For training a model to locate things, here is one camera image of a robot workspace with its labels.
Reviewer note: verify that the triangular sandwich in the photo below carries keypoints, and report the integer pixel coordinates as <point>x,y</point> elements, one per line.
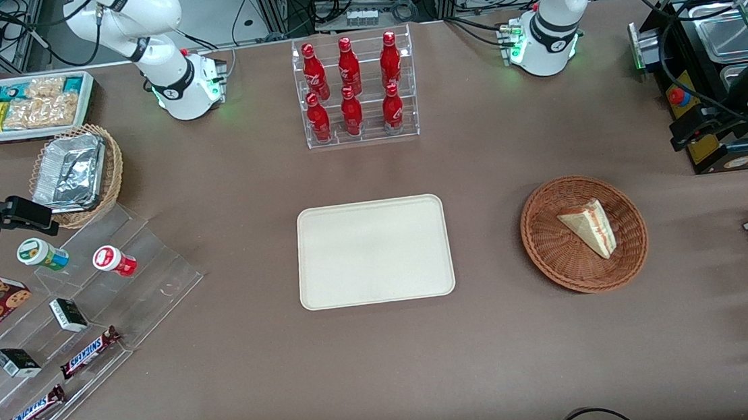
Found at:
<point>588,225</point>

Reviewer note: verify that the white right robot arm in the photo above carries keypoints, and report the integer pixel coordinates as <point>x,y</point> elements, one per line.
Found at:
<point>167,76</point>

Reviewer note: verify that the silver foil tray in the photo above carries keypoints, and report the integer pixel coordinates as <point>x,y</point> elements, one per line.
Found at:
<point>69,172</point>

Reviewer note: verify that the light tan wicker basket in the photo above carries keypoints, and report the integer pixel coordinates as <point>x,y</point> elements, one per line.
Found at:
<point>114,168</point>

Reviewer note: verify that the round brown wicker basket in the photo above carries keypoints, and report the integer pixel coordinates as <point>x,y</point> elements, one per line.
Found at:
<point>546,242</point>

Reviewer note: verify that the cream rectangular plastic tray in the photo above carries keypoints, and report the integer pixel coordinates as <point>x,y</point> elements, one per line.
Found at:
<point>374,250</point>

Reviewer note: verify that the red emergency stop button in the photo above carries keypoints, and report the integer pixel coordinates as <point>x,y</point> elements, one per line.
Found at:
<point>678,96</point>

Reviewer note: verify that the green label white cup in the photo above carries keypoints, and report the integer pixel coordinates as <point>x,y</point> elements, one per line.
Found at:
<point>39,253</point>

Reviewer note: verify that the black food warmer machine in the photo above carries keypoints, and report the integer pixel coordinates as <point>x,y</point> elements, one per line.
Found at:
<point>701,83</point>

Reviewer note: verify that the stainless steel pan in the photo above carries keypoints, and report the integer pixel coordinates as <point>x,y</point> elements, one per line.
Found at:
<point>733,77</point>
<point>724,37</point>

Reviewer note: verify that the red label white cup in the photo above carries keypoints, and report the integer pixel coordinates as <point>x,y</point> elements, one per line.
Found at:
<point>111,260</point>

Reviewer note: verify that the clear cracker bag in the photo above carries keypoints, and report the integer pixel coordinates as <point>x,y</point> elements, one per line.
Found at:
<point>22,115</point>
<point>59,109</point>
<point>45,87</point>

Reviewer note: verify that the small black carton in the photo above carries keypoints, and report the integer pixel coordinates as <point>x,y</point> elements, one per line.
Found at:
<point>68,315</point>
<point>16,363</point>

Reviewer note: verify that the teal snack packet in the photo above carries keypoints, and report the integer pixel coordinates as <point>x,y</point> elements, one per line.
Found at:
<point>73,84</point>
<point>11,91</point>

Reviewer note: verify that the clear acrylic stepped stand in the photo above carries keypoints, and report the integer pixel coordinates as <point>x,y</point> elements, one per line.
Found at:
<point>150,284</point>

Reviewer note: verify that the Snickers chocolate bar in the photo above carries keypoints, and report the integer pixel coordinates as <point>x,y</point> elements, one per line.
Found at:
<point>31,412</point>
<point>89,353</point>

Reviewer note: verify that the red cola bottle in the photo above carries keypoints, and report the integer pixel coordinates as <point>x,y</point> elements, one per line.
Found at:
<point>319,121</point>
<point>390,60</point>
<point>314,73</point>
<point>352,116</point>
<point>393,110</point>
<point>348,67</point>

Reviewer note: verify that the clear acrylic bottle rack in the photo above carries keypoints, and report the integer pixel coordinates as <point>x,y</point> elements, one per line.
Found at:
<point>369,112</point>

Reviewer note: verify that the white power strip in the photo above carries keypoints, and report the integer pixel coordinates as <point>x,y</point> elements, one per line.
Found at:
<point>362,17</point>

